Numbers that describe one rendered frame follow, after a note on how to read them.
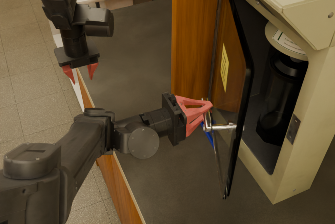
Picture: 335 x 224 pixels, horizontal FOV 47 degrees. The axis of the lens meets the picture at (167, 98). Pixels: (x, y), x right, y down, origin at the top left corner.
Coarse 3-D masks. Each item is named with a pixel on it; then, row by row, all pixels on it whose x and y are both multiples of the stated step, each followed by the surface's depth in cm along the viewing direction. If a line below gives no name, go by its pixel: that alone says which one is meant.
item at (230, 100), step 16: (224, 0) 80; (224, 16) 80; (224, 32) 81; (240, 32) 67; (240, 48) 65; (240, 64) 65; (240, 80) 66; (224, 96) 82; (240, 96) 66; (224, 112) 83; (240, 112) 68; (224, 144) 83; (224, 160) 84; (224, 176) 84; (224, 192) 85
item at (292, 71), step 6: (282, 54) 85; (276, 60) 84; (282, 60) 83; (288, 60) 83; (294, 60) 83; (300, 60) 82; (276, 66) 84; (282, 66) 83; (288, 66) 82; (294, 66) 82; (300, 66) 82; (306, 66) 82; (288, 72) 82; (294, 72) 81; (300, 72) 81
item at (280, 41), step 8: (272, 24) 78; (272, 32) 77; (280, 32) 75; (272, 40) 77; (280, 40) 75; (288, 40) 74; (280, 48) 75; (288, 48) 74; (296, 48) 73; (296, 56) 74; (304, 56) 73
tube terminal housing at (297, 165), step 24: (312, 48) 64; (312, 72) 66; (312, 96) 68; (312, 120) 74; (240, 144) 101; (288, 144) 80; (312, 144) 81; (288, 168) 84; (312, 168) 89; (264, 192) 96; (288, 192) 92
